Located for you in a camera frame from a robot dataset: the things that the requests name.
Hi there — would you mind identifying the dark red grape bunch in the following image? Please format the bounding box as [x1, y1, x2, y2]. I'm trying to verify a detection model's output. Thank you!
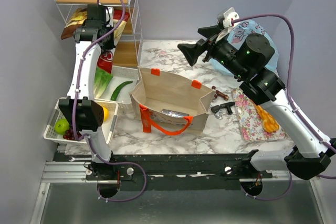
[62, 129, 81, 141]

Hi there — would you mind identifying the braided golden bread loaf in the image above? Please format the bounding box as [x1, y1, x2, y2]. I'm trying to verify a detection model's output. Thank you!
[254, 104, 280, 133]

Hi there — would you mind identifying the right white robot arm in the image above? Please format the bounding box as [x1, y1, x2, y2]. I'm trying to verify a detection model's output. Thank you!
[177, 33, 335, 180]

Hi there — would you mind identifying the green chili pepper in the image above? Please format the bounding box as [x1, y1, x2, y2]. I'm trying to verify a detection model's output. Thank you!
[110, 81, 133, 101]

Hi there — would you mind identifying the silver open-end wrench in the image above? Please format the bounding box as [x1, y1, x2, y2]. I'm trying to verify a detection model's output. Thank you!
[211, 108, 224, 120]

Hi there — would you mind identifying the yellow brown chip bag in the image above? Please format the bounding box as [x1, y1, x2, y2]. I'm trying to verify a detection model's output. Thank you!
[60, 8, 87, 40]

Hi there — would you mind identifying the red white snack packet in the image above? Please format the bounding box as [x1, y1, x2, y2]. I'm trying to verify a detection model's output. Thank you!
[97, 12, 130, 74]

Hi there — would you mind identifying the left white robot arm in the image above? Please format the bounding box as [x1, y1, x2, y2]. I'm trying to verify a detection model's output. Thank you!
[58, 4, 117, 179]

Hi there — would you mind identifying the blue plastic grocery bag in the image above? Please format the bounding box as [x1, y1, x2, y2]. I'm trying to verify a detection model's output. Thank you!
[210, 20, 279, 79]

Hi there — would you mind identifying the white perforated basket front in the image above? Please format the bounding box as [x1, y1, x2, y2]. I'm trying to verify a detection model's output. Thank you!
[43, 99, 119, 146]

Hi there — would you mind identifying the floral pattern tray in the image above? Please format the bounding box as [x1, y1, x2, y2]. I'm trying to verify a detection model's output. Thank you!
[232, 88, 290, 143]

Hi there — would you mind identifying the white perforated basket rear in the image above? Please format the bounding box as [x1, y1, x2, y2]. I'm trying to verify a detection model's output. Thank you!
[95, 66, 139, 113]

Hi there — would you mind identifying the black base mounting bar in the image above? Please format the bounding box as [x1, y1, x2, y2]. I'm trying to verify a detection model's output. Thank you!
[86, 154, 272, 191]

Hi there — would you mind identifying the green lettuce leaf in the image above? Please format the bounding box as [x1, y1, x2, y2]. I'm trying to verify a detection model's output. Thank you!
[93, 67, 113, 98]

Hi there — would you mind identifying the beige canvas tote bag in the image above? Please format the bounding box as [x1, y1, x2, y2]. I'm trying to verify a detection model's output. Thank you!
[130, 67, 215, 136]

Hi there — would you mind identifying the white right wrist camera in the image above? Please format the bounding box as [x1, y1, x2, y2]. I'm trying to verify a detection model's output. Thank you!
[217, 7, 239, 40]

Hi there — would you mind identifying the black pipe tee fitting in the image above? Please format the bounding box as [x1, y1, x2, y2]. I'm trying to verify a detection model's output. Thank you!
[211, 101, 235, 115]

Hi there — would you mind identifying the dark red handled tool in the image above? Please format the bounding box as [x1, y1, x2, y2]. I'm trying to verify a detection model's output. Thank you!
[212, 86, 229, 101]

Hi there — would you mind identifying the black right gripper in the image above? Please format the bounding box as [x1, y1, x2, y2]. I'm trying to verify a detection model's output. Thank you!
[177, 24, 248, 80]

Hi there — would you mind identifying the white perforated basket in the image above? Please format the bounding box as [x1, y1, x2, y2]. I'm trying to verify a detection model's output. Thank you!
[43, 99, 119, 146]
[95, 66, 139, 113]

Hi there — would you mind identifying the aluminium rail frame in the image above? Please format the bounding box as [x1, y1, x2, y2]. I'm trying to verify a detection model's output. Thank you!
[31, 153, 335, 223]

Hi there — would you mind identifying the yellow lemon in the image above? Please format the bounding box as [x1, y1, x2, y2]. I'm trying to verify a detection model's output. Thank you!
[102, 106, 109, 122]

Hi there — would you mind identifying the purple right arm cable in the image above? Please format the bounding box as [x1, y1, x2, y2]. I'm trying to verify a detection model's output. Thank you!
[230, 13, 336, 200]

